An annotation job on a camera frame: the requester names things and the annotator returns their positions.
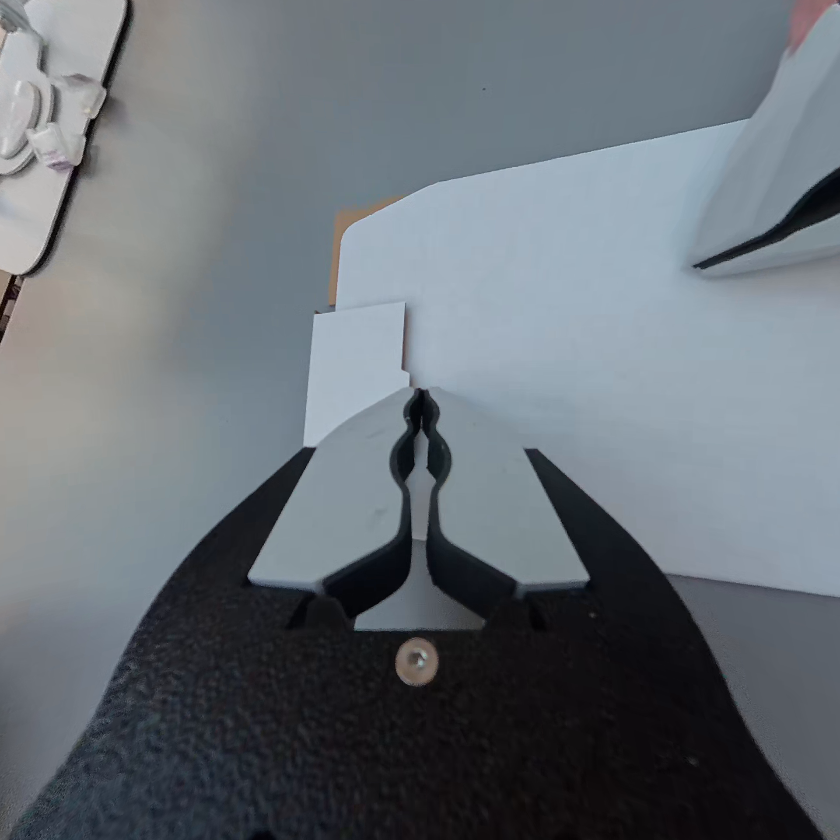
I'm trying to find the clear plastic piece purple tint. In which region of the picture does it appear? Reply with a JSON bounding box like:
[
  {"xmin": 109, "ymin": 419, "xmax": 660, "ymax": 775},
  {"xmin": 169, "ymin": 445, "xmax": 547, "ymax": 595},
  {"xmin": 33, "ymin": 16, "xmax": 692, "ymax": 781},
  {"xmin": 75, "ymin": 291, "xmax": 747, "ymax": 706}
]
[{"xmin": 28, "ymin": 123, "xmax": 85, "ymax": 173}]

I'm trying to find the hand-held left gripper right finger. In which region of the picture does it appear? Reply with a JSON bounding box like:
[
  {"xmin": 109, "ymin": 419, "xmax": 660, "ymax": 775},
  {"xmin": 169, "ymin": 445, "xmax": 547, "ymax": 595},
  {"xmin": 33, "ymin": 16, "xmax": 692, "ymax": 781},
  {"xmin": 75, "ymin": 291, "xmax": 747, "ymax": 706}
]
[{"xmin": 419, "ymin": 387, "xmax": 592, "ymax": 599}]

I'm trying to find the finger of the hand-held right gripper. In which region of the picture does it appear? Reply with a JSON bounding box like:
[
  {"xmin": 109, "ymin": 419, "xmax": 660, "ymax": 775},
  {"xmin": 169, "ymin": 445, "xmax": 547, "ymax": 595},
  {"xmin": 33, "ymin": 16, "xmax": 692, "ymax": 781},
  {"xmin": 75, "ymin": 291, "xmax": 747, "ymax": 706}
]
[
  {"xmin": 692, "ymin": 0, "xmax": 840, "ymax": 269},
  {"xmin": 694, "ymin": 209, "xmax": 840, "ymax": 278}
]

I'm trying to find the white tilting stand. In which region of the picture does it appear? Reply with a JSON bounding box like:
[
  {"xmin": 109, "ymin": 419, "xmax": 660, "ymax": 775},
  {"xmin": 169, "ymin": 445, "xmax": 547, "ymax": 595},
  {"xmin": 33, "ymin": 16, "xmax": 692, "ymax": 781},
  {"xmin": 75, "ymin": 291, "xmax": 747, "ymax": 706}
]
[{"xmin": 0, "ymin": 0, "xmax": 130, "ymax": 277}]

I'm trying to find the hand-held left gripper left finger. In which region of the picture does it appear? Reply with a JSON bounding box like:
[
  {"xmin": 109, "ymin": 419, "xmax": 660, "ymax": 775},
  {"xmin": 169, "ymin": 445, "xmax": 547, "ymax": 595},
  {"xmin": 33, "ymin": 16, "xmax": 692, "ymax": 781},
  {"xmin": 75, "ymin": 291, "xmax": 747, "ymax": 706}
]
[{"xmin": 247, "ymin": 387, "xmax": 421, "ymax": 599}]

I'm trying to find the white cardboard box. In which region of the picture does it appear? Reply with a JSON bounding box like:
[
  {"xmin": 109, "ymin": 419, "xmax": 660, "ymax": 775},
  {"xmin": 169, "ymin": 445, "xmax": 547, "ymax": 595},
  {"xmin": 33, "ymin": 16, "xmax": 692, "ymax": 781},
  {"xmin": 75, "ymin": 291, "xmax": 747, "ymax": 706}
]
[{"xmin": 303, "ymin": 118, "xmax": 840, "ymax": 599}]

